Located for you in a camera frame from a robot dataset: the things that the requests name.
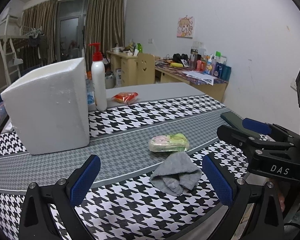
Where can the green pink packaged soft item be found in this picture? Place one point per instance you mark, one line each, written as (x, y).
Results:
(169, 143)

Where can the grey bucket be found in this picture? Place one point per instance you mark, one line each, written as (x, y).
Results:
(110, 80)

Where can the far wooden desk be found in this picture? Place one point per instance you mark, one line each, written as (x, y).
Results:
(125, 68)

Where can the blue label water bottle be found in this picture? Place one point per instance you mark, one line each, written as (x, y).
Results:
(90, 92)

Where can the red snack packet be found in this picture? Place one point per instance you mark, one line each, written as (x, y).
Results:
(125, 97)

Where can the white pump bottle red cap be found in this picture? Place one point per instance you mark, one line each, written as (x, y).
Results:
(98, 78)

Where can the wooden desk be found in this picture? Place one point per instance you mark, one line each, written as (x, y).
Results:
(125, 68)
(169, 74)

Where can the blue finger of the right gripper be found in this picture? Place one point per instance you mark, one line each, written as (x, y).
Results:
(256, 126)

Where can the brown curtain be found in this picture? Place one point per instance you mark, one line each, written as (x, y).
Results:
(104, 25)
(40, 21)

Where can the near wooden desk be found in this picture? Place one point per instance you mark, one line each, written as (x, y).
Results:
(169, 74)

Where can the green bottle on desk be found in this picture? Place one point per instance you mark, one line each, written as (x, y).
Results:
(140, 49)

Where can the anime girl wall poster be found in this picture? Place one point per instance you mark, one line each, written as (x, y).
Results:
(185, 27)

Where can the white printed papers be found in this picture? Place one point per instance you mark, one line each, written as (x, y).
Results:
(206, 78)

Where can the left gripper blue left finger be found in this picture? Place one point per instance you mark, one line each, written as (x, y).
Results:
(36, 220)

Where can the left brown curtain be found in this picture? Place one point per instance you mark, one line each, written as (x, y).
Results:
(40, 21)

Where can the yellow object on desk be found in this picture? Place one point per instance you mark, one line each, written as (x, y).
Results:
(174, 64)

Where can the white styrofoam box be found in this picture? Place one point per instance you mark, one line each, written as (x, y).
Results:
(48, 107)

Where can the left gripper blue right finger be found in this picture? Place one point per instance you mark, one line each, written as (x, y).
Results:
(265, 221)

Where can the grey cloth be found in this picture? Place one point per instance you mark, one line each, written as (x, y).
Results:
(176, 174)

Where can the glass balcony door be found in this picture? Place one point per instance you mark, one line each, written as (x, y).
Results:
(71, 18)

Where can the houndstooth table cloth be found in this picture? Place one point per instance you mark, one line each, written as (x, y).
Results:
(122, 203)

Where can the wooden smiley chair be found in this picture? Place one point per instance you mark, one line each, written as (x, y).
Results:
(145, 69)

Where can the right brown curtain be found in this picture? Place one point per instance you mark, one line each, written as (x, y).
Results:
(104, 25)

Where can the metal bunk bed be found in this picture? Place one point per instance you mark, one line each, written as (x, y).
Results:
(14, 43)

